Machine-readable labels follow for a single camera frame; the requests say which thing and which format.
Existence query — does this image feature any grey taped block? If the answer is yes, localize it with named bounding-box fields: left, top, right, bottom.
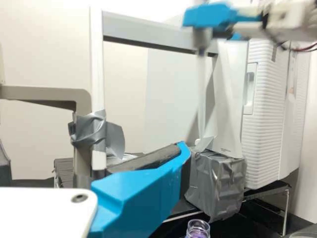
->
left=184, top=149, right=248, bottom=222

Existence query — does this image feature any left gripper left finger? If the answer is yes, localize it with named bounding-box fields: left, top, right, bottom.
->
left=88, top=140, right=193, bottom=238

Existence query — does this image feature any pipette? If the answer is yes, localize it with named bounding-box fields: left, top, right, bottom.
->
left=194, top=26, right=219, bottom=152

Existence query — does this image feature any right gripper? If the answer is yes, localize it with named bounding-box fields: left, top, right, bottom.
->
left=212, top=0, right=317, bottom=43

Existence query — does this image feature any grey tape wrapping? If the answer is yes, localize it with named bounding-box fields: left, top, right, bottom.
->
left=67, top=108, right=126, bottom=160

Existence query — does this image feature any white incubator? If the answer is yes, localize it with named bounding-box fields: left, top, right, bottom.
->
left=245, top=37, right=312, bottom=190

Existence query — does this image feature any white pipette stand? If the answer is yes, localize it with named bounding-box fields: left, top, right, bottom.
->
left=89, top=6, right=249, bottom=172

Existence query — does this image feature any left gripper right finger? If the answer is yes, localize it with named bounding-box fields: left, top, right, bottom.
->
left=182, top=1, right=264, bottom=28

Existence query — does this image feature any clear flask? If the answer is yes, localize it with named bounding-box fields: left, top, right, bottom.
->
left=185, top=213, right=211, bottom=238

